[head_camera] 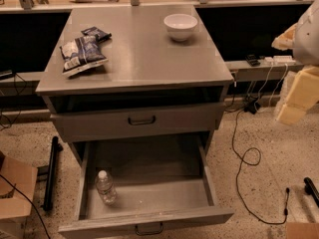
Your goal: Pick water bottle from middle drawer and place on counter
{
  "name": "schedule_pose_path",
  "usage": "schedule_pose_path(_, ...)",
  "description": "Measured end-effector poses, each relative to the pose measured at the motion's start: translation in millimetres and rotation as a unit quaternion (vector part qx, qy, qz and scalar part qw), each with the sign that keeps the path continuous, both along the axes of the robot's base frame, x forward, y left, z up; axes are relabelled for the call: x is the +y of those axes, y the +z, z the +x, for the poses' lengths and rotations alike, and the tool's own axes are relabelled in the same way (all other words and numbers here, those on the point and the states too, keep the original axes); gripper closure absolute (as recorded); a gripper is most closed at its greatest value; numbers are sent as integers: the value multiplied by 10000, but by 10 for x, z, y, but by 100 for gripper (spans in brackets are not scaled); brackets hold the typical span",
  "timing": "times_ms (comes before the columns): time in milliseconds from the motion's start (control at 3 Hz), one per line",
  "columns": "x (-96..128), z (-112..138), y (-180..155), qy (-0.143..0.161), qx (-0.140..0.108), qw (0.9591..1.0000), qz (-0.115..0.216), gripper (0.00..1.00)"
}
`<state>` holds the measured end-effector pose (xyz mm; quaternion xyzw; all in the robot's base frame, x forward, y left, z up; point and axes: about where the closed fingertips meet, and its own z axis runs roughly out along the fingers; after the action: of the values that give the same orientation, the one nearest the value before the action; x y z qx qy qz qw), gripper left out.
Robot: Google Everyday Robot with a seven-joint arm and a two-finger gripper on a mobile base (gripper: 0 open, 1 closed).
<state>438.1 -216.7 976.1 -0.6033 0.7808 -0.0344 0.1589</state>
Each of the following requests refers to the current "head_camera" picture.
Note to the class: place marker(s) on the white power strip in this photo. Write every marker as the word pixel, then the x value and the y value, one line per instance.
pixel 279 60

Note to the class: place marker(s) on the black post at right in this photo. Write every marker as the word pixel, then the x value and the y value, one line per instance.
pixel 311 189

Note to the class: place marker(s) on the black power adapter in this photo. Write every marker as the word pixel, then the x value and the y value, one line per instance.
pixel 252 107

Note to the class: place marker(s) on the small dark snack bag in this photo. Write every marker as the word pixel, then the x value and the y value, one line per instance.
pixel 100 35

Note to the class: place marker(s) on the open middle drawer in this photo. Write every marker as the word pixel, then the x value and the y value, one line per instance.
pixel 163 178

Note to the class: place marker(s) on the black remote on ledge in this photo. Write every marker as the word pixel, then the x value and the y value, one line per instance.
pixel 252 60

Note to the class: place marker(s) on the cardboard box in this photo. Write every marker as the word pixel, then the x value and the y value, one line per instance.
pixel 17 186

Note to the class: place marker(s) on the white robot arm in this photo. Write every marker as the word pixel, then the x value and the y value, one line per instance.
pixel 302 38

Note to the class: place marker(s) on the black middle drawer handle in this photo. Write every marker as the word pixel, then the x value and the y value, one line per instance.
pixel 149 229

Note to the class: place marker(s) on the clear plastic water bottle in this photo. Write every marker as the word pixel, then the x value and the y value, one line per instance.
pixel 105 186

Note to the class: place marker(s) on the grey metal drawer cabinet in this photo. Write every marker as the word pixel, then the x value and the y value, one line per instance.
pixel 145 68

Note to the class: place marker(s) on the black upper drawer handle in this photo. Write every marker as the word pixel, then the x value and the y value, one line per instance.
pixel 134 122

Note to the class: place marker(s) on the black drawer handle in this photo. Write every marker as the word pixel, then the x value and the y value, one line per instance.
pixel 134 122
pixel 149 229

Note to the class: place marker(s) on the upper grey drawer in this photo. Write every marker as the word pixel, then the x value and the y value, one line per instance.
pixel 86 126

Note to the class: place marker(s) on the large blue chip bag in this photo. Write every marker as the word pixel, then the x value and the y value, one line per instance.
pixel 80 55

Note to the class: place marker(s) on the black bar on floor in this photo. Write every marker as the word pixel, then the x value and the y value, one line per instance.
pixel 55 149

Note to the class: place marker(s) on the white ceramic bowl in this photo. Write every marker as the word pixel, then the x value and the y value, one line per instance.
pixel 180 26

